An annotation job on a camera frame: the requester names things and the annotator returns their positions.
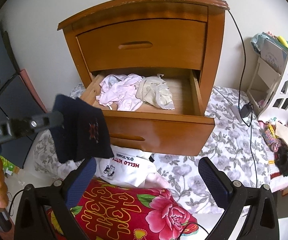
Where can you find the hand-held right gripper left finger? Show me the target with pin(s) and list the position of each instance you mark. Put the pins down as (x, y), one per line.
(81, 180)

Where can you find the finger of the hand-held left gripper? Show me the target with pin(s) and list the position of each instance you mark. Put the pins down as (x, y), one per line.
(49, 121)

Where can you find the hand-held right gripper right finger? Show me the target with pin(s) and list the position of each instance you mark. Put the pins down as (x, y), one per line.
(214, 182)

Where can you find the navy sock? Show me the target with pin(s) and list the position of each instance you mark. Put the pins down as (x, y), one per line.
(81, 130)

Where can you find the white printed garment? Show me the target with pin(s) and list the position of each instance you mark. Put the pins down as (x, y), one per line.
(126, 172)

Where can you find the pink garment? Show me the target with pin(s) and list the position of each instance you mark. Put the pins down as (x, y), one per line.
(156, 181)

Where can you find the wooden deep drawer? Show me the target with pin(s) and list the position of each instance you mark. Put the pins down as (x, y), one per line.
(159, 132)

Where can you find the pale pink underwear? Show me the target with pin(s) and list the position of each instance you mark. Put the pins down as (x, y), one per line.
(119, 92)

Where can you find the beige lace underwear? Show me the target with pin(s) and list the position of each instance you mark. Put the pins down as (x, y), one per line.
(154, 92)

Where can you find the green printed packet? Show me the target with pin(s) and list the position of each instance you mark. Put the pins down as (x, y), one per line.
(8, 166)

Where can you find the dark blue cabinet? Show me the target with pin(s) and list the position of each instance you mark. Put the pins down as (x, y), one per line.
(16, 97)

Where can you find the pink board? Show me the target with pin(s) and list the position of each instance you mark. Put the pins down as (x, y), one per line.
(31, 87)

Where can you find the grey floral bed sheet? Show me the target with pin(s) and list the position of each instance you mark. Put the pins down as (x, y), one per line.
(221, 145)

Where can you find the red floral blanket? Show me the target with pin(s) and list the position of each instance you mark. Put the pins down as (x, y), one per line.
(134, 210)

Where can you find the white knitted mat red stripe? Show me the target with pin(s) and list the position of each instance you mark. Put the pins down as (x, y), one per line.
(281, 182)

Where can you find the colourful candy packet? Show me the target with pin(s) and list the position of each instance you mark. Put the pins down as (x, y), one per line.
(270, 137)

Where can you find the black fabric bundle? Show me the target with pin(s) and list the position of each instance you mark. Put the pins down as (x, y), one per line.
(283, 161)

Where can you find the white power strip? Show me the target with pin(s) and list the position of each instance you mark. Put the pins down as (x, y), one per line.
(235, 110)

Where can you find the black power adapter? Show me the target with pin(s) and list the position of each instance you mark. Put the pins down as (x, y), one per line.
(245, 110)

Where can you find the white cutout desk organizer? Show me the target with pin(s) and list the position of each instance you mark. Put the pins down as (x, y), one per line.
(266, 72)

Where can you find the wooden nightstand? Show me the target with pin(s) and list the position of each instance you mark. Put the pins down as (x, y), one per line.
(215, 55)

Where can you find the grey notebook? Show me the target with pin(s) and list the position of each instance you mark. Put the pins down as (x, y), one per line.
(273, 52)

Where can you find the pale teal cloth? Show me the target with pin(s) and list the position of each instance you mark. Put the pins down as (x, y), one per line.
(256, 42)

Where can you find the yellow plastic object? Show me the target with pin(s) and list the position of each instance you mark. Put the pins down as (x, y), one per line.
(283, 41)

